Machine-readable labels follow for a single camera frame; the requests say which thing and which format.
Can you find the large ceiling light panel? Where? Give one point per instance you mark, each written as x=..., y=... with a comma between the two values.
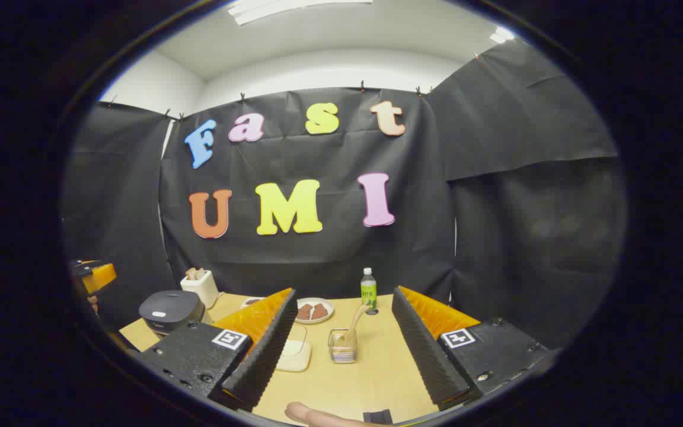
x=294, y=8

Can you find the silver black rice cooker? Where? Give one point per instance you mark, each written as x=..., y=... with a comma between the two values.
x=169, y=308

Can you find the brown meat piece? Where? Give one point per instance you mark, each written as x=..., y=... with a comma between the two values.
x=319, y=311
x=305, y=311

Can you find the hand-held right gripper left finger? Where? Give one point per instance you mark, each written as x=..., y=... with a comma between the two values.
x=264, y=356

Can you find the black backdrop cloth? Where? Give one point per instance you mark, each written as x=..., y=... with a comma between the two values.
x=329, y=160

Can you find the small ceiling light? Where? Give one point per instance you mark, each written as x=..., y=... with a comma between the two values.
x=501, y=34

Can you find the white compartment food tray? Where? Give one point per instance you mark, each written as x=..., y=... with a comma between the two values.
x=252, y=301

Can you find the clear box of white rice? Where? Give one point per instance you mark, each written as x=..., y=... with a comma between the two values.
x=294, y=359

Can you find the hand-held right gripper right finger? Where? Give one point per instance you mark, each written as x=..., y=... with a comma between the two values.
x=424, y=356

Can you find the wooden spoon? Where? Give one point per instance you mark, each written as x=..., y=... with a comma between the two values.
x=358, y=320

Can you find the white toaster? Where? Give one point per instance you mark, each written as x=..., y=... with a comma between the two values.
x=202, y=290

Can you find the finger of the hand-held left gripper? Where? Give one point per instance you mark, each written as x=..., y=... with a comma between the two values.
x=101, y=277

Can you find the white round plate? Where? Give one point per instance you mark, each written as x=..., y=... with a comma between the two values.
x=316, y=321

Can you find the green label drink bottle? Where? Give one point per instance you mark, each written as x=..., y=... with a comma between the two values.
x=369, y=293

